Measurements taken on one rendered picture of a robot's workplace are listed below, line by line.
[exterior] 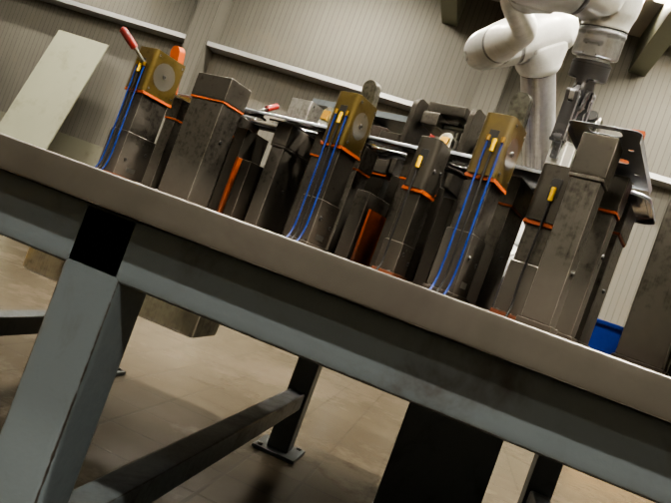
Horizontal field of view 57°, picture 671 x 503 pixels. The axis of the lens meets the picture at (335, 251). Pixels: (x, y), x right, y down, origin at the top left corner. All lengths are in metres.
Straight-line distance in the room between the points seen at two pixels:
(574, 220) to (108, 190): 0.61
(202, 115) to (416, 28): 6.96
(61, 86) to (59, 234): 8.48
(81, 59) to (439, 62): 4.81
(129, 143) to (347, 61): 6.79
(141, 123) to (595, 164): 1.20
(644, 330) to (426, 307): 0.56
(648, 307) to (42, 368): 0.90
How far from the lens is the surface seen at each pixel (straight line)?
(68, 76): 9.32
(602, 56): 1.32
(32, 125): 9.15
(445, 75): 8.17
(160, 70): 1.77
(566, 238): 0.91
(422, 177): 1.22
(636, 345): 1.12
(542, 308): 0.90
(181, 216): 0.70
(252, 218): 1.60
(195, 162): 1.56
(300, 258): 0.65
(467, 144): 1.62
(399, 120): 1.85
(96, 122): 9.47
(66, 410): 0.82
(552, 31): 1.87
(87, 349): 0.79
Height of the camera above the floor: 0.69
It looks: 1 degrees up
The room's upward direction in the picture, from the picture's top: 20 degrees clockwise
